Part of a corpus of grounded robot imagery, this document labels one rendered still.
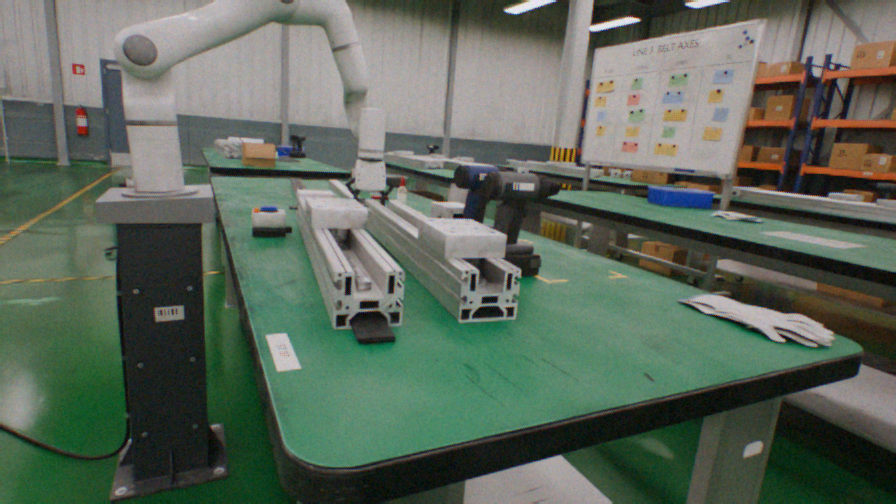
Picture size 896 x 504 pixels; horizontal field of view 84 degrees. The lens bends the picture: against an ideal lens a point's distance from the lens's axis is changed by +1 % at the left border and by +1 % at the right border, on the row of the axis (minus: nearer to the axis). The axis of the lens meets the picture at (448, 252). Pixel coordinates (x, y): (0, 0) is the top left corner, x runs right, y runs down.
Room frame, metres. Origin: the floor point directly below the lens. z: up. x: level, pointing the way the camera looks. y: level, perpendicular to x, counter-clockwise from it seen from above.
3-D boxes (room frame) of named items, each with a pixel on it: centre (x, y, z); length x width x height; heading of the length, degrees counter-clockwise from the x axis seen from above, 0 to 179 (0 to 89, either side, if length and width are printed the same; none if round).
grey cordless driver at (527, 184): (1.07, -0.16, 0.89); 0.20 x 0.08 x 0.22; 114
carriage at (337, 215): (1.05, 0.25, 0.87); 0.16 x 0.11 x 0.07; 21
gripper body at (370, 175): (1.67, 0.28, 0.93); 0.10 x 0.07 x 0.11; 111
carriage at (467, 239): (0.88, -0.02, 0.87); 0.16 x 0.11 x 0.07; 21
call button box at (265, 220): (1.27, 0.46, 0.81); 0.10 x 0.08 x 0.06; 111
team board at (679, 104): (4.06, -1.55, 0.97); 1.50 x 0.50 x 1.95; 27
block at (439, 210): (1.42, 0.01, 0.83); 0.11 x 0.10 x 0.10; 121
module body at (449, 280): (1.12, 0.07, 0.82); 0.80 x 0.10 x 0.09; 21
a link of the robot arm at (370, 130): (1.68, 0.28, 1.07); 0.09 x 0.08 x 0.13; 30
